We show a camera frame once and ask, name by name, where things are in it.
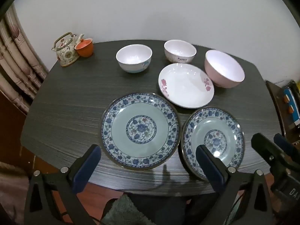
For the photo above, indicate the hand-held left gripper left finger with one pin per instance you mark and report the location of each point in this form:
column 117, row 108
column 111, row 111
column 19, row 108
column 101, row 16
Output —
column 85, row 171

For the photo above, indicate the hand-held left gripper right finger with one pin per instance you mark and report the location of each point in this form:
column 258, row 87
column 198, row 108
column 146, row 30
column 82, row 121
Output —
column 211, row 168

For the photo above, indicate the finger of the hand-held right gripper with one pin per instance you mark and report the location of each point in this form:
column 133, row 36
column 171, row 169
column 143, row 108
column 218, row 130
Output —
column 284, row 144
column 263, row 144

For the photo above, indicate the small blue floral plate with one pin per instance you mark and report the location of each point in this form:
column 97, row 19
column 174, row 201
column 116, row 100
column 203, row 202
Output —
column 215, row 131

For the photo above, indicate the large blue floral plate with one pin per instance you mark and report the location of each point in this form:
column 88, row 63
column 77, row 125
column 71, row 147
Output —
column 140, row 129

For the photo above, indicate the white plate with pink flowers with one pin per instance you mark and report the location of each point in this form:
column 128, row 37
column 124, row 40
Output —
column 185, row 84

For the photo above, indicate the pink bowl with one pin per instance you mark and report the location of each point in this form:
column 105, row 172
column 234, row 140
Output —
column 222, row 65

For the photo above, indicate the white bowl with lettering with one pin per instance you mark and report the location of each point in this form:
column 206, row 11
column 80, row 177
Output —
column 179, row 49

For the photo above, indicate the white bowl with blue print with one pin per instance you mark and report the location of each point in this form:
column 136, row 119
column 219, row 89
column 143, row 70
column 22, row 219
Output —
column 133, row 56

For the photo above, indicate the blue box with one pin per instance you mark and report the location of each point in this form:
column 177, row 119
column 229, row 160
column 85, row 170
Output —
column 293, row 103

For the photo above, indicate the fluffy green clothing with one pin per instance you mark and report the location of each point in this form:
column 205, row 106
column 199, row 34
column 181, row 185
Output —
column 126, row 211

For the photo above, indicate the dark pants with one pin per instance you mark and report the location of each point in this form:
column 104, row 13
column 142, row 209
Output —
column 164, row 208

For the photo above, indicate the pinkish grey cloth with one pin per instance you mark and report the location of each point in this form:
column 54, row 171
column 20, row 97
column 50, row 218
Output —
column 11, row 192

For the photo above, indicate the floral ceramic teapot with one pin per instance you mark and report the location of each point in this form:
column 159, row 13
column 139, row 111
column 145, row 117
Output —
column 66, row 54

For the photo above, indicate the orange cup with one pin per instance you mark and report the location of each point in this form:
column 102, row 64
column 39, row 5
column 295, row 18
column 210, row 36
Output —
column 84, row 49

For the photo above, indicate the patterned curtain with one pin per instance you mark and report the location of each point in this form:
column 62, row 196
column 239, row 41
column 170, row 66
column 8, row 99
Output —
column 16, row 58

